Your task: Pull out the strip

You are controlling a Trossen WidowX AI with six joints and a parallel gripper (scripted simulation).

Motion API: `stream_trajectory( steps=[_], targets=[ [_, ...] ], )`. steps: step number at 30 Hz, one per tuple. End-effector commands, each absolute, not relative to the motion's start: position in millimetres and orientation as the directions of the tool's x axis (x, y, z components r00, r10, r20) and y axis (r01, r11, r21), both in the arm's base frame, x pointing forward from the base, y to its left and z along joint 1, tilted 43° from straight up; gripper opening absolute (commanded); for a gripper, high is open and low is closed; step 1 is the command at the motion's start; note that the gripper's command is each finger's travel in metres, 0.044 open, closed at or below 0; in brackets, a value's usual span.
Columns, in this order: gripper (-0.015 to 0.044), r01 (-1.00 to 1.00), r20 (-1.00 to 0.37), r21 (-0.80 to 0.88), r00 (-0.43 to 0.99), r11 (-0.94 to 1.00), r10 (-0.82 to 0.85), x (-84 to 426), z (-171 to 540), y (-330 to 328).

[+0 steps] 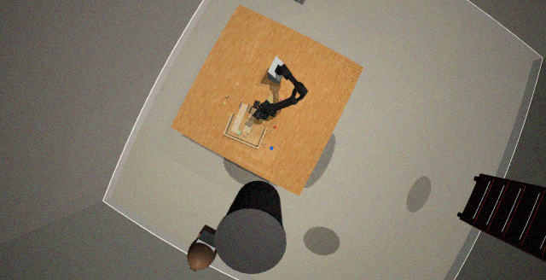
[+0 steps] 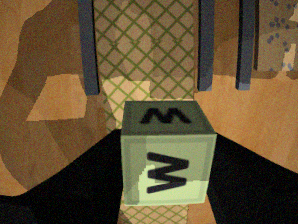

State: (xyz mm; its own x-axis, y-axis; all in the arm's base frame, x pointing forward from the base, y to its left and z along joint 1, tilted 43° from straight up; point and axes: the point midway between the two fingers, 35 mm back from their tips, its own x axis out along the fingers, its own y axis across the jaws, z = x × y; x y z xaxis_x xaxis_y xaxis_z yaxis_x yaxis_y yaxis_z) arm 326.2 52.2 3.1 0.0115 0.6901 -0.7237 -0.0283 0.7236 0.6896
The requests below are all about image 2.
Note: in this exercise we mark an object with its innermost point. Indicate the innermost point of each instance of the pale green letter cube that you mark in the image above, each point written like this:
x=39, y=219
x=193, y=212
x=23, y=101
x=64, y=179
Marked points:
x=167, y=150

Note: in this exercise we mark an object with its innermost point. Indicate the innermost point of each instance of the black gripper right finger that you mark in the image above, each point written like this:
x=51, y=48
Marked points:
x=246, y=188

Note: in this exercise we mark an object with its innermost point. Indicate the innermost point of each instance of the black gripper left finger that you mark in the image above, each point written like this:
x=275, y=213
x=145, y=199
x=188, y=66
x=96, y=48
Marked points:
x=87, y=191

